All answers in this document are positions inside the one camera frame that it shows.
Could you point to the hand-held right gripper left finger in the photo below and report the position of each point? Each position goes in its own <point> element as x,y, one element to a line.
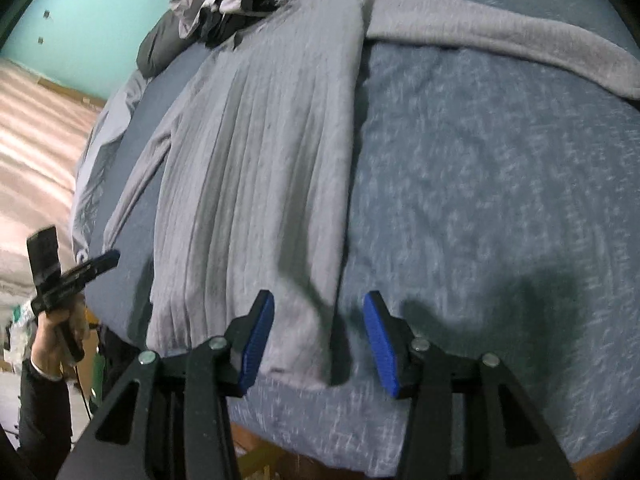
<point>257,340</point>

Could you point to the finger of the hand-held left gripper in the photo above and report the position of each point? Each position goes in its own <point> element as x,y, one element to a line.
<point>102,261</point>

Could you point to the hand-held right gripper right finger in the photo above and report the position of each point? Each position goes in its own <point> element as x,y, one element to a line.
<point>380,345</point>

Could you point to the grey knit sweater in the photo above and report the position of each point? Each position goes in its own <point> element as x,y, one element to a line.
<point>260,160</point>

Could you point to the person's left forearm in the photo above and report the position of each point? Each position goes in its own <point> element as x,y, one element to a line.
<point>45,420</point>

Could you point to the person's left hand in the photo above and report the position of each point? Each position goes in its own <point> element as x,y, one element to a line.
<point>50,345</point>

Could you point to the light grey blanket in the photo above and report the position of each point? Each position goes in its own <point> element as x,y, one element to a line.
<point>95,160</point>

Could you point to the pink curtain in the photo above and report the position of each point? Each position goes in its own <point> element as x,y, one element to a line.
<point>35,160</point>

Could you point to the dark grey rolled duvet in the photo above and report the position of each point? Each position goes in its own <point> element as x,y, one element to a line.
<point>160,50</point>

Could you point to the black garment with white trim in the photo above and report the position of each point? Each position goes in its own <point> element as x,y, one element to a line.
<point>220,30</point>

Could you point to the wooden window frame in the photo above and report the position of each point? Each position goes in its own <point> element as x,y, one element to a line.
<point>75,95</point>

